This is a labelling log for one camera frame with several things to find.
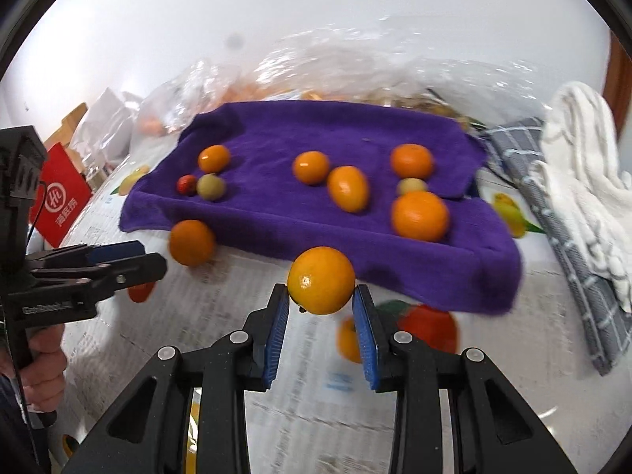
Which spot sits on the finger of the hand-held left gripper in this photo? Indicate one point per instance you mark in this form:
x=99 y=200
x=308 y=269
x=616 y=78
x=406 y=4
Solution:
x=133 y=271
x=113 y=252

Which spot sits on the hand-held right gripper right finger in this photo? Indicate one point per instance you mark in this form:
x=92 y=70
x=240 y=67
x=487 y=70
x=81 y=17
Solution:
x=365 y=340

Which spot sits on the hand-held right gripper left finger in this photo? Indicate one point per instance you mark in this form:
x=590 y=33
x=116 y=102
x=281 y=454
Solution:
x=276 y=340

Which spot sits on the orange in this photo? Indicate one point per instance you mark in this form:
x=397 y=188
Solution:
x=412 y=160
x=311 y=167
x=214 y=158
x=348 y=188
x=419 y=216
x=191 y=242
x=321 y=281

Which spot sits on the person's left hand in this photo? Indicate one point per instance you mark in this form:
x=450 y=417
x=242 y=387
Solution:
x=47 y=370

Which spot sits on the red bag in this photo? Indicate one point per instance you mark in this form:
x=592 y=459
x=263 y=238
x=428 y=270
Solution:
x=61 y=197

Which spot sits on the wooden board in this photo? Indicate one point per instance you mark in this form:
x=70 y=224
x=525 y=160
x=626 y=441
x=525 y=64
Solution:
x=69 y=123

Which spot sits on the small red fruit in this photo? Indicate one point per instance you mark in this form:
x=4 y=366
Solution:
x=186 y=184

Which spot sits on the small yellow-green fruit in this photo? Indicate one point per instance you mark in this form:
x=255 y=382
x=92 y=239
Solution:
x=211 y=186
x=411 y=186

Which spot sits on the purple towel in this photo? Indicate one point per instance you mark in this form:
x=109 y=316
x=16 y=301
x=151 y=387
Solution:
x=276 y=128

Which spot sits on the grey checked cloth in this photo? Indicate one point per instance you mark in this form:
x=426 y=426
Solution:
x=568 y=256

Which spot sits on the white towel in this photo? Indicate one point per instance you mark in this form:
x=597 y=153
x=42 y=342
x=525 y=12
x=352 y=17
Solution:
x=587 y=182

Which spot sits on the brown wooden door frame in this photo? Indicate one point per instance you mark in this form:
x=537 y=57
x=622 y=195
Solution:
x=619 y=79

